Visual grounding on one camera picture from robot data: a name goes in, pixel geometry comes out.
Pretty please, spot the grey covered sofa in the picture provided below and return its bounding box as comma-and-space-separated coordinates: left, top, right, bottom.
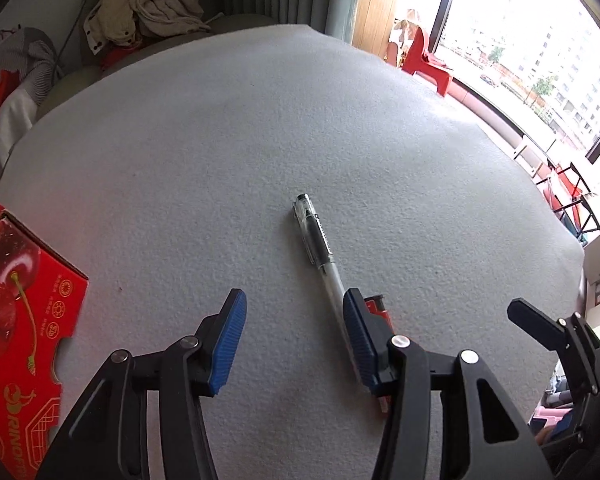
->
0, 27, 58, 180

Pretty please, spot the red plastic stool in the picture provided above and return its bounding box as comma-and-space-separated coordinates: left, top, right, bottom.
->
402, 26, 453, 96

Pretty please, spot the red orange lighter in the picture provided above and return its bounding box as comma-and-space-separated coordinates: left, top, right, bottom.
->
364, 295, 393, 415

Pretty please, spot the silver clear gel pen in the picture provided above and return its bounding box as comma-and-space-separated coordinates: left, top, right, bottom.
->
294, 194, 353, 358

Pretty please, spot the green armchair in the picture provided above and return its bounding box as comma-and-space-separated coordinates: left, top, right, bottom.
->
36, 14, 277, 120

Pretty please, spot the red cardboard tray box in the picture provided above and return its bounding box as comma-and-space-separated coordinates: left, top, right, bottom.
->
0, 204, 88, 479

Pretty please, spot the beige clothes pile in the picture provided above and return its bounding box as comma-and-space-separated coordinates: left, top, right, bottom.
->
83, 0, 210, 54

